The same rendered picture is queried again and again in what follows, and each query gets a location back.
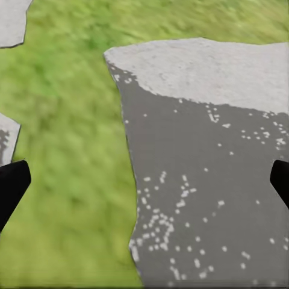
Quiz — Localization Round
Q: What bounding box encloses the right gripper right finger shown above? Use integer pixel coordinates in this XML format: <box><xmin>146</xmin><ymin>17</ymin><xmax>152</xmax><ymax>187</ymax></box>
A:
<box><xmin>270</xmin><ymin>160</ymin><xmax>289</xmax><ymax>209</ymax></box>

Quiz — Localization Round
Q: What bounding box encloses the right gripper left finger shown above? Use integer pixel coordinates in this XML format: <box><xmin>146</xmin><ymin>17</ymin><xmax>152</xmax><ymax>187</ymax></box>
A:
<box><xmin>0</xmin><ymin>160</ymin><xmax>31</xmax><ymax>233</ymax></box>

